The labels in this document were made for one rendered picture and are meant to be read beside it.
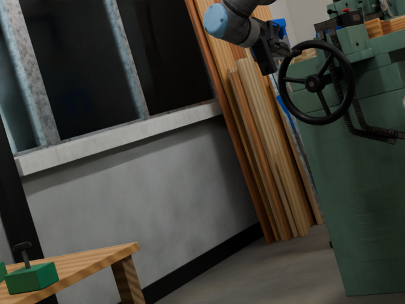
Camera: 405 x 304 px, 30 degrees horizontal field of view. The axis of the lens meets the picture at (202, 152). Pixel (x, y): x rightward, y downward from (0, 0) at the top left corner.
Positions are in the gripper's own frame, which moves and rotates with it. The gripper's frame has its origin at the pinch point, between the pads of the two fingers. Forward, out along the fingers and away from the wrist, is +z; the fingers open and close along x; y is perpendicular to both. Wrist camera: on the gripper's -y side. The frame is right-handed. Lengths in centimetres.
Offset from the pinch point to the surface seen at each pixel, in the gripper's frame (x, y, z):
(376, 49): -13.8, 6.4, 33.2
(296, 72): 19.1, 7.0, 32.6
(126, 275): 27, -67, -48
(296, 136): 75, 7, 113
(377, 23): -12.6, 17.4, 38.2
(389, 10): -11, 27, 52
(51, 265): 22, -66, -77
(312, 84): 2.2, -5.5, 16.1
